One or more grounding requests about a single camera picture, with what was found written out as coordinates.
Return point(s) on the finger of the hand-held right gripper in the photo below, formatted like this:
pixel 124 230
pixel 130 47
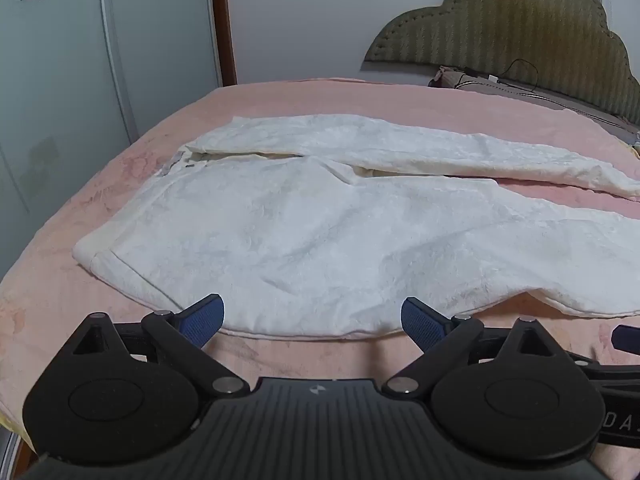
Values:
pixel 612 367
pixel 627 338

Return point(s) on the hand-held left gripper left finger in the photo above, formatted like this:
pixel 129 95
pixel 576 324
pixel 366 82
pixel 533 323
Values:
pixel 205 317

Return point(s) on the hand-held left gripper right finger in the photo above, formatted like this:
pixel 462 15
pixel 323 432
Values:
pixel 422 322

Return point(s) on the white pants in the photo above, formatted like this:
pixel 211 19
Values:
pixel 310 230

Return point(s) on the pink blanket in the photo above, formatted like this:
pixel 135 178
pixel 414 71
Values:
pixel 75 210

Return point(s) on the floral quilt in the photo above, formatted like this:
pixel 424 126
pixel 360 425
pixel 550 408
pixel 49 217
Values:
pixel 636 149

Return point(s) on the brown pillow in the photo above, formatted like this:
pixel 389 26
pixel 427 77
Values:
pixel 505 87

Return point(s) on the glass wardrobe with flower decals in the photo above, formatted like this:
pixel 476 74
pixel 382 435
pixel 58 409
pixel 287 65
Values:
pixel 65 70

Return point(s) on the olive padded headboard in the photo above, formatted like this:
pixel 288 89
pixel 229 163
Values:
pixel 515 25

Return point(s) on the brown wooden door frame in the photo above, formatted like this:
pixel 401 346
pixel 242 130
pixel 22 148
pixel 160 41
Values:
pixel 225 25

